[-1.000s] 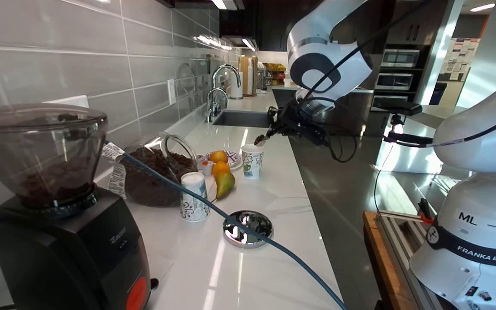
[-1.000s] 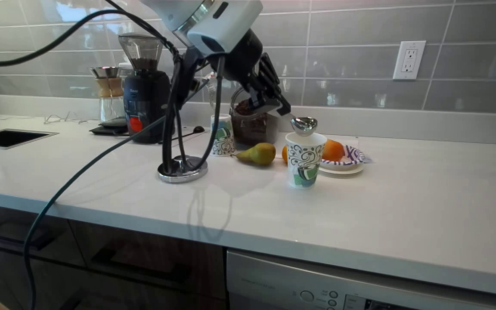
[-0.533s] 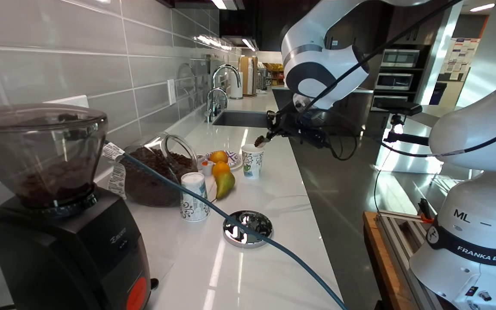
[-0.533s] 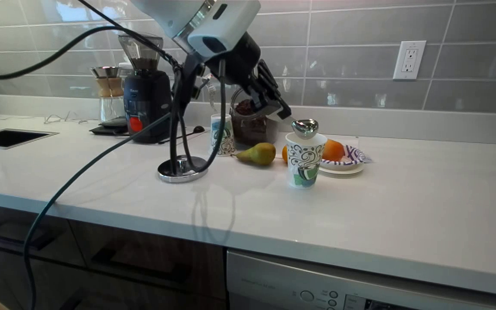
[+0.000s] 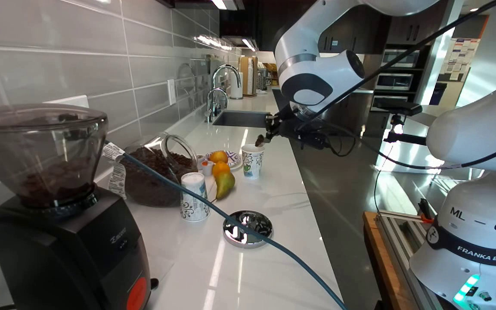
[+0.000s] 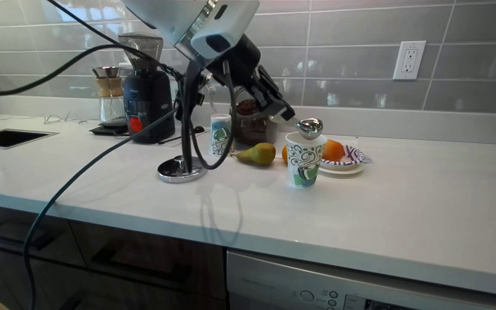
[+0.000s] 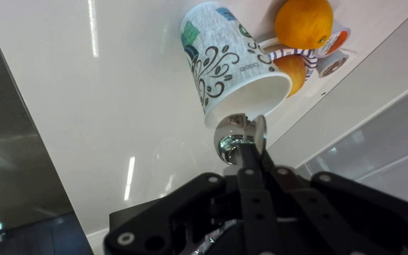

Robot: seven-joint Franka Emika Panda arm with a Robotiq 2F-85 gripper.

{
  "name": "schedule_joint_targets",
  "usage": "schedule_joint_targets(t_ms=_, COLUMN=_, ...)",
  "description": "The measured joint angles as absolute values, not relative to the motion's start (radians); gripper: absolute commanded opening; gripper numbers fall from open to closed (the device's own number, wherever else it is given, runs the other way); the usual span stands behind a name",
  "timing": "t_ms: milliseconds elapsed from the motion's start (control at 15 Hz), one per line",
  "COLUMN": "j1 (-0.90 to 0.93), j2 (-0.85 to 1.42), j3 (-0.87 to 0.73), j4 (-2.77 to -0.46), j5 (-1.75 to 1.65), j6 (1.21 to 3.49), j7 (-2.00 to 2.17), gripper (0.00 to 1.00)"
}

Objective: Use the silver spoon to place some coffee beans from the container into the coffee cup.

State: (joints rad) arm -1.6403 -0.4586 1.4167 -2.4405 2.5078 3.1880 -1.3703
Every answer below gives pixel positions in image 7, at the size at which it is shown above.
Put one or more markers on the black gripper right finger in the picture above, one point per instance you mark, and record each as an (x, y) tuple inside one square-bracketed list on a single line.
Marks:
[(355, 221)]

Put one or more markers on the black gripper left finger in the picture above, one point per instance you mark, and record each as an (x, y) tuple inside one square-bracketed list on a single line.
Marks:
[(256, 212)]

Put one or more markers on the silver metal spoon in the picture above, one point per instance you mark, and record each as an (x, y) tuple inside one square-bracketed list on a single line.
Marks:
[(233, 136)]

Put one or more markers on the patterned paper cup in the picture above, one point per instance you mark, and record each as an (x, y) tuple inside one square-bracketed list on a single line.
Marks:
[(227, 60)]

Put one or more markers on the coffee pod with brown lid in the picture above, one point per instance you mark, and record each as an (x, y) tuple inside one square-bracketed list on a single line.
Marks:
[(334, 63)]

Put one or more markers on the coffee pod with orange lid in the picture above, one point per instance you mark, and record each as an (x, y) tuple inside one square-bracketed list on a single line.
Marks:
[(339, 41)]

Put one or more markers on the orange fruit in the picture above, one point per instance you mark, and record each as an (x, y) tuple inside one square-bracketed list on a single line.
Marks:
[(304, 22), (292, 70)]

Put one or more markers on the striped paper plate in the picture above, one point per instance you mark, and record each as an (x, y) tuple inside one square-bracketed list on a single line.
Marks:
[(304, 53)]

